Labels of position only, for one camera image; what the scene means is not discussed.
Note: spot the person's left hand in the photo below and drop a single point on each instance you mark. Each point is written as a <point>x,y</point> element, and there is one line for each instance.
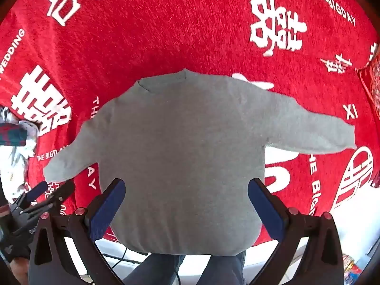
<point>20,270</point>

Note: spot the white bed sheet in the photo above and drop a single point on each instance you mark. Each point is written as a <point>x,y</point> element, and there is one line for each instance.
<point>353,213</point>

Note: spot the dark plaid cloth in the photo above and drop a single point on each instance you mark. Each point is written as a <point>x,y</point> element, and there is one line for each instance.
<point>12,135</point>

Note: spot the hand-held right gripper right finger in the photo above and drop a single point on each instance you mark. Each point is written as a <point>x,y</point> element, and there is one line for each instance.
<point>266,210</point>

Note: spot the person's legs in jeans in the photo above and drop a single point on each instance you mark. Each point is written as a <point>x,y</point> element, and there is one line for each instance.
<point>184,268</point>

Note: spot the grey sweater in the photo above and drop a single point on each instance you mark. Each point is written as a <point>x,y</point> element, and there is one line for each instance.
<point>181,160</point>

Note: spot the red printed blanket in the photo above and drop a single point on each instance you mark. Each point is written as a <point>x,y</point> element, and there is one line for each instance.
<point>166,26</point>

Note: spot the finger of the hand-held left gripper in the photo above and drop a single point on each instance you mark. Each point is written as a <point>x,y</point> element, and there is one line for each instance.
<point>36,191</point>
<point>59,194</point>

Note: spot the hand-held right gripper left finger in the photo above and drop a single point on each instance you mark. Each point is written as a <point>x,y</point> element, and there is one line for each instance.
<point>107,206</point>

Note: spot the white grey cloth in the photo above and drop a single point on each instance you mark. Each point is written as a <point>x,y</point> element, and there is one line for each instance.
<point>16,163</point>

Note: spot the red patterned pillow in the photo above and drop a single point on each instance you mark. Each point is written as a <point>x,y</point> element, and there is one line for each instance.
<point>371,86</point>

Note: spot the colourful packet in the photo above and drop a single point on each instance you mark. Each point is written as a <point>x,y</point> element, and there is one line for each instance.
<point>351,265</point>

